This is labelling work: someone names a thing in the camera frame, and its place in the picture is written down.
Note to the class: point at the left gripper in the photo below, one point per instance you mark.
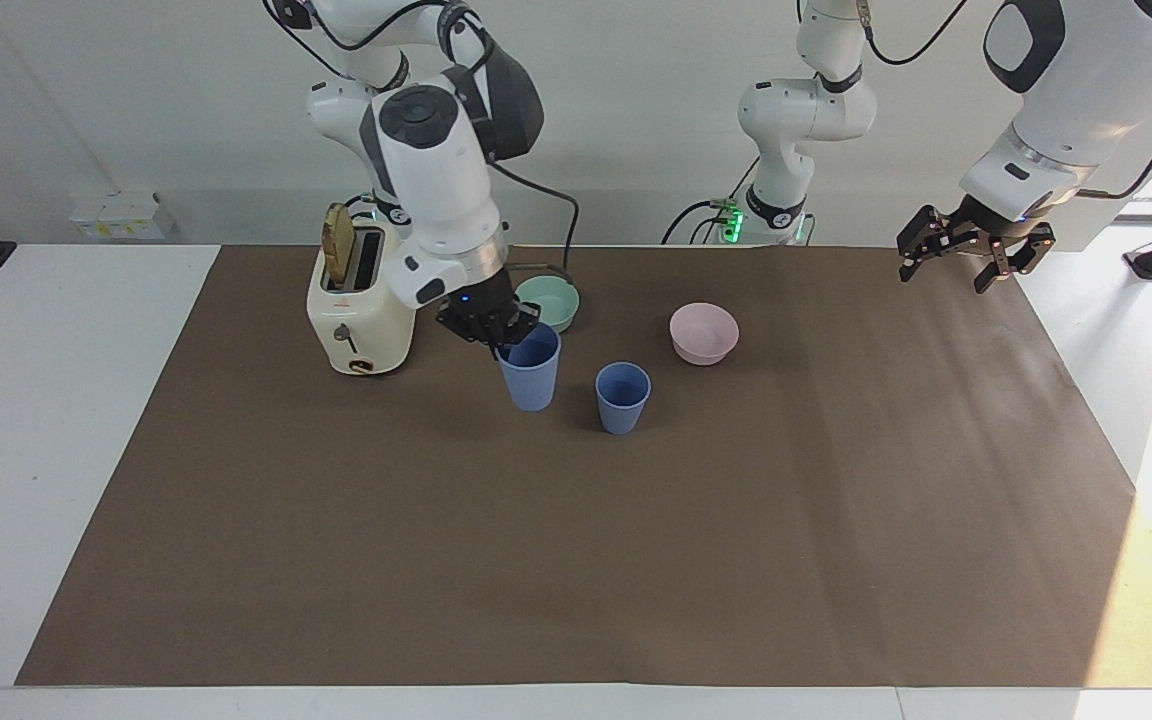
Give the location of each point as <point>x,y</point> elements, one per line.
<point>986,222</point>

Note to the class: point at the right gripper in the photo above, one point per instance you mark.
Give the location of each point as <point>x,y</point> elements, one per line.
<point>484,295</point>

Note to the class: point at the blue plastic cup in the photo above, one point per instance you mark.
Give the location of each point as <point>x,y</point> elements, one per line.
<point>531,375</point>
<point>622,400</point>

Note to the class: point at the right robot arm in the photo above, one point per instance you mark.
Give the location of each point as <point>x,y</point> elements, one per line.
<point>436,190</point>

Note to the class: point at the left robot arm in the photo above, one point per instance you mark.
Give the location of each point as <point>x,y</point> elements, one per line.
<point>1066,90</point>

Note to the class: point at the green bowl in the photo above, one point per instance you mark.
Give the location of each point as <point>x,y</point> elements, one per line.
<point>551,300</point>

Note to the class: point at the cream toaster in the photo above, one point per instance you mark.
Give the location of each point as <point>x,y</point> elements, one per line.
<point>361,320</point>

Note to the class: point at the toast slice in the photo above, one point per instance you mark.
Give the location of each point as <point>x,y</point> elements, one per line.
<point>339,245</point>

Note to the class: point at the pink bowl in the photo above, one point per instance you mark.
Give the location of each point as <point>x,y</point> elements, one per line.
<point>703,335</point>

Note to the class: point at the white wall socket box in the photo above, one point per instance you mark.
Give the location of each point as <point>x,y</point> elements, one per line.
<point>121,218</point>

